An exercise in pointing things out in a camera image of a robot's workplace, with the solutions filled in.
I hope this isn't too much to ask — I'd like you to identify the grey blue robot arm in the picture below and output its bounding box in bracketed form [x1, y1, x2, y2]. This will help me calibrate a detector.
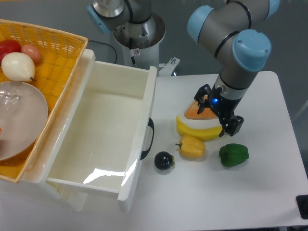
[87, 0, 280, 136]

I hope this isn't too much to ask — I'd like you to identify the yellow bell pepper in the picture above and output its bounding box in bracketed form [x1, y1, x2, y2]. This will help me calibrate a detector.
[176, 135, 205, 158]

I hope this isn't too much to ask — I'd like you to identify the white pear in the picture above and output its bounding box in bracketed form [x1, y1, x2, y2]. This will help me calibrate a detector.
[1, 52, 36, 82]

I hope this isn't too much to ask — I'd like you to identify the yellow woven basket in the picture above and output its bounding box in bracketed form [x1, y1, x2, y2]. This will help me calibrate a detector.
[0, 19, 88, 183]

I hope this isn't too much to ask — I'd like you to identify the black cable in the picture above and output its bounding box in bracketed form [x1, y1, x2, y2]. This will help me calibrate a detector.
[88, 39, 118, 64]

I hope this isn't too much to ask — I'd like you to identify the dark purple mangosteen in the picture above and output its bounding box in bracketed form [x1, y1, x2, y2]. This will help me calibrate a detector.
[154, 151, 175, 170]

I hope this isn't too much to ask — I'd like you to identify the white open drawer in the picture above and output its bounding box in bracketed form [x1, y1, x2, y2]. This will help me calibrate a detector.
[47, 61, 157, 212]

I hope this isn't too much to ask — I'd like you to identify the pink peach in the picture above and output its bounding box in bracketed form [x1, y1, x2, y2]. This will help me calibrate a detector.
[21, 44, 42, 65]

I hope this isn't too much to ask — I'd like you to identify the yellow banana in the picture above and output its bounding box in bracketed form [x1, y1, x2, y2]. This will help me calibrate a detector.
[176, 116, 222, 141]

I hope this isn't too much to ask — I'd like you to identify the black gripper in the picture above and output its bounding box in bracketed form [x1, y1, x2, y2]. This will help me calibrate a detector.
[194, 84, 244, 137]

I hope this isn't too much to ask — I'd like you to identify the green bell pepper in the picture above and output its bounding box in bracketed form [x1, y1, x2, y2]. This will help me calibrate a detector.
[219, 143, 250, 167]

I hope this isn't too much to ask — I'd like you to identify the red apple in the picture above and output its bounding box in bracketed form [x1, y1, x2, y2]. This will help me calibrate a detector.
[0, 39, 21, 62]

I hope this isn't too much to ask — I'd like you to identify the orange papaya slice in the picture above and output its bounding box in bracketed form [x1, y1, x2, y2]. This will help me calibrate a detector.
[184, 101, 217, 120]

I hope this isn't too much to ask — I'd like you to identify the black object at edge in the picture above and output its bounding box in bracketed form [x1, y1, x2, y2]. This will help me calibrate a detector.
[296, 195, 308, 219]

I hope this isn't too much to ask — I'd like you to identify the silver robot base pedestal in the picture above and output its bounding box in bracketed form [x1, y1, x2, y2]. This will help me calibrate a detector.
[113, 13, 180, 77]

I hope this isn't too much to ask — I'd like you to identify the white drawer cabinet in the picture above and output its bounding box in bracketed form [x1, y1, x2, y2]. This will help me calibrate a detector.
[0, 49, 95, 212]

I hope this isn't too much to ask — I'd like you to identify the black drawer handle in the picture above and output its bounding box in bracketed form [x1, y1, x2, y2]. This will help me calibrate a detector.
[141, 118, 155, 160]

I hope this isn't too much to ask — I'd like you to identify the clear plastic wrap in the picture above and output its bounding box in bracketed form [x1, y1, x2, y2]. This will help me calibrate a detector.
[0, 81, 20, 112]

